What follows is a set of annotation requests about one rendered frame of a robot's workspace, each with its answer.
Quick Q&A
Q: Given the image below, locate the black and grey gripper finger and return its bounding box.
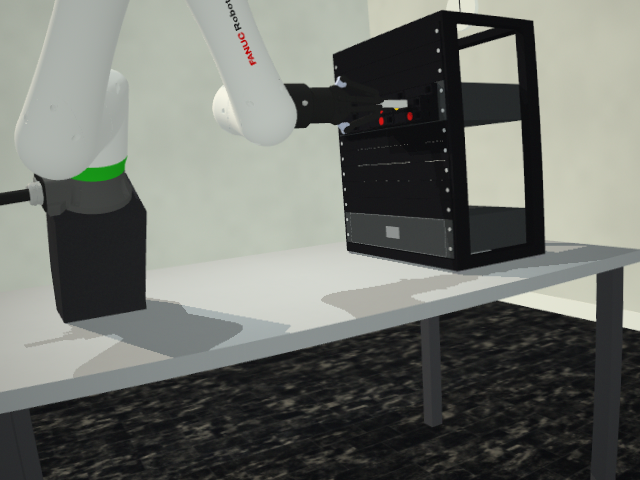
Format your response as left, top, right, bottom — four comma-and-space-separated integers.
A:
334, 75, 407, 105
337, 103, 408, 134

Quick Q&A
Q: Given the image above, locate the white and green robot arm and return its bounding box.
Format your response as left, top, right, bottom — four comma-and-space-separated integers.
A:
0, 0, 314, 217

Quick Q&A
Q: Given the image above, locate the black server rack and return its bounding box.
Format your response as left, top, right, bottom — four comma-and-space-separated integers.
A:
333, 10, 545, 274

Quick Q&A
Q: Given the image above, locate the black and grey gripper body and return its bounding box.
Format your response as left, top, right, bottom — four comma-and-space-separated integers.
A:
309, 85, 351, 125

